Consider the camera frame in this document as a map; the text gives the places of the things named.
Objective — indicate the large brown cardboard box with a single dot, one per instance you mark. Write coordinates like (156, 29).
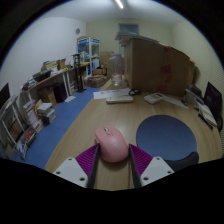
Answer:
(153, 66)

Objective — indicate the pink computer mouse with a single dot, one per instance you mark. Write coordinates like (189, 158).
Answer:
(111, 145)

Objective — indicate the white remote control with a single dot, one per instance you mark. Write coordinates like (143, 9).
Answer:
(154, 98)

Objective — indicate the blue and white cabinet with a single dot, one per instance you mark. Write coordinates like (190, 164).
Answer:
(87, 53)

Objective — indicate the clear plastic jar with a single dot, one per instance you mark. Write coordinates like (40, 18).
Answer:
(116, 68)

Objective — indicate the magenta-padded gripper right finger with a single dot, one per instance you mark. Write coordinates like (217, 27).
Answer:
(151, 165)

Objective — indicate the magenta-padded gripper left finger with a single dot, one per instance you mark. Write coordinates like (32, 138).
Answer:
(77, 165)

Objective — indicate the white shelf unit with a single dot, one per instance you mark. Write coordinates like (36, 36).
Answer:
(15, 130)

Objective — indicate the ceiling tube light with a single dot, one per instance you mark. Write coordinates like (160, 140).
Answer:
(119, 4)

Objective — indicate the small brown cardboard box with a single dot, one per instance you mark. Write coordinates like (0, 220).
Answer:
(47, 96)

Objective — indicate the black monitor with stand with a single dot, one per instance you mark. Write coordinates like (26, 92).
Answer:
(213, 100)

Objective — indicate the black bin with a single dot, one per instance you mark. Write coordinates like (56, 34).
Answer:
(60, 92)

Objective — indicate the tall open cardboard box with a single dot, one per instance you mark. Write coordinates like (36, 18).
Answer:
(193, 73)

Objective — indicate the black floor stand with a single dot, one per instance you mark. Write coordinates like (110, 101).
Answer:
(78, 71)

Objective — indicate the round wall clock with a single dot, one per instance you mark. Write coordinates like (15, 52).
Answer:
(77, 31)

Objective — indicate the round blue mouse pad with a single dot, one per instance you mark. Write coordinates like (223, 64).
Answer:
(165, 136)

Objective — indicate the stacked cardboard boxes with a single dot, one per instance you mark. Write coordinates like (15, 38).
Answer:
(105, 61)

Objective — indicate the flat white board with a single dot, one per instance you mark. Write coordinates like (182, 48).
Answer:
(135, 36)

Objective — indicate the window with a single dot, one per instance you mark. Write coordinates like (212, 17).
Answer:
(128, 28)

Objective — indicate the black flat screen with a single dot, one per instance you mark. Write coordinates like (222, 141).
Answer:
(4, 95)

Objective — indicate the black marker pen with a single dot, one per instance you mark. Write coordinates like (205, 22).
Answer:
(205, 121)

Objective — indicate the stack of books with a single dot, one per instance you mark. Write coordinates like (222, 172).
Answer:
(46, 112)

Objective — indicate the open white notebook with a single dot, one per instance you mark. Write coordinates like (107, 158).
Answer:
(207, 113)

